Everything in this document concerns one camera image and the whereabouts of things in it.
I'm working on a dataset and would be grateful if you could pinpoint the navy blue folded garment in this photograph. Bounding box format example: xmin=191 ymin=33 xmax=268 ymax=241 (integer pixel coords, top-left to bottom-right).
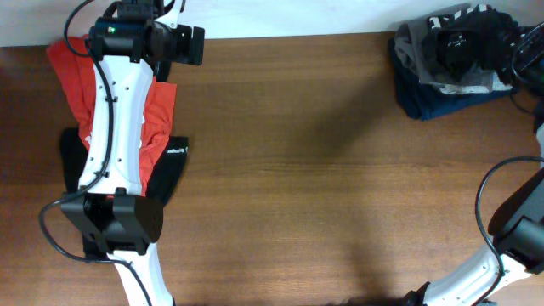
xmin=388 ymin=38 xmax=520 ymax=122

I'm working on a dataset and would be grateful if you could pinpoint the dark green t-shirt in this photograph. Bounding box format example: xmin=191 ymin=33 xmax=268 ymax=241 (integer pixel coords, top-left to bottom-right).
xmin=420 ymin=4 xmax=522 ymax=84

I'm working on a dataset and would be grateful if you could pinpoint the black garment with white logo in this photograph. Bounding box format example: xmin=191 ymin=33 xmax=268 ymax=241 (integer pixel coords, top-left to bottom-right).
xmin=60 ymin=136 xmax=189 ymax=262

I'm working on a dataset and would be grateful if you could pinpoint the red soccer t-shirt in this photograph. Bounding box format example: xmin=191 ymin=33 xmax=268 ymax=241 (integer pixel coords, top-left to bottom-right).
xmin=46 ymin=41 xmax=177 ymax=196

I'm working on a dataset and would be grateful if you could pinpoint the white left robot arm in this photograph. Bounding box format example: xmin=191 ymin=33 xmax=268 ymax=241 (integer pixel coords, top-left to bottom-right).
xmin=38 ymin=17 xmax=205 ymax=305

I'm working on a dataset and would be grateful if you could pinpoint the grey folded garment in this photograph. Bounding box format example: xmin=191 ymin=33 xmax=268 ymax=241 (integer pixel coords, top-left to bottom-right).
xmin=394 ymin=17 xmax=513 ymax=95

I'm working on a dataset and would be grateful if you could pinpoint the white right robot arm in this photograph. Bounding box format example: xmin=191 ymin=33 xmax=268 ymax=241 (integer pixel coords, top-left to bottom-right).
xmin=399 ymin=156 xmax=543 ymax=306

